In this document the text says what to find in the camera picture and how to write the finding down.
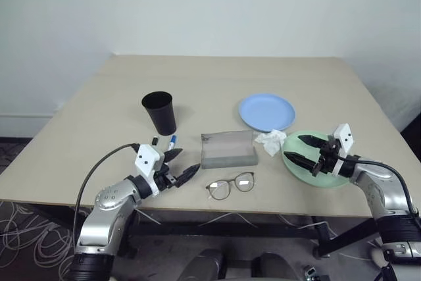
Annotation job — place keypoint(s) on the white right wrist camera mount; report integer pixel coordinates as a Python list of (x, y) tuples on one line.
[(344, 137)]

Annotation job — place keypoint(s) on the small black and white cap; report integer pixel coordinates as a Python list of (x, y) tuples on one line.
[(155, 141)]

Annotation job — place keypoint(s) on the black plastic cup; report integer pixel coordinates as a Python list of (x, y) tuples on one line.
[(162, 114)]

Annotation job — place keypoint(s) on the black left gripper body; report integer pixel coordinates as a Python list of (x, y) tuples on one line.
[(163, 178)]

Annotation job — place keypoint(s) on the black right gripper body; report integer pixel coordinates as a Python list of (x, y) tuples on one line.
[(326, 159)]

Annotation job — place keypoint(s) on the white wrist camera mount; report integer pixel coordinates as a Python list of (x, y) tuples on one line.
[(344, 137), (146, 159)]

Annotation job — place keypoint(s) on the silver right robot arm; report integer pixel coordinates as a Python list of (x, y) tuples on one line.
[(378, 192)]

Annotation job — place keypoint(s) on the small black floor object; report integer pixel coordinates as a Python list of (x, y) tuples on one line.
[(310, 272)]

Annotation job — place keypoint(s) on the transparent glasses case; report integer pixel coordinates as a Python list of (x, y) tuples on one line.
[(227, 154)]

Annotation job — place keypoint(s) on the brown round-frame glasses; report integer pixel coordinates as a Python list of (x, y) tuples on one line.
[(244, 182)]

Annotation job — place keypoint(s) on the blue marker pen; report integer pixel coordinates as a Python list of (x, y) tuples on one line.
[(171, 144)]

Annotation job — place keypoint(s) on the green plate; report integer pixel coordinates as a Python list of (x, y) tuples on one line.
[(296, 174)]

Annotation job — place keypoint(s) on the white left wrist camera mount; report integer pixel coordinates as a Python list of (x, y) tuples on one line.
[(146, 159)]

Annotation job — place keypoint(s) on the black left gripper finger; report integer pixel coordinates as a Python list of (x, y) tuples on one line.
[(189, 174), (173, 154)]

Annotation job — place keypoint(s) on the crumpled white tissue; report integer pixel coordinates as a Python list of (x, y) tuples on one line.
[(271, 143)]

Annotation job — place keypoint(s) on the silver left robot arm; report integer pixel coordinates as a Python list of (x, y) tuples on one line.
[(98, 215)]

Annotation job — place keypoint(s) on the black table frame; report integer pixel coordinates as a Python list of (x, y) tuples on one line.
[(230, 230)]

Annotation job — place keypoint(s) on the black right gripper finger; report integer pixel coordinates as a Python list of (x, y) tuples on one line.
[(301, 160), (315, 141)]

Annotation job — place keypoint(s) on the blue plate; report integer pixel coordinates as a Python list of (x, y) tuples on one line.
[(266, 111)]

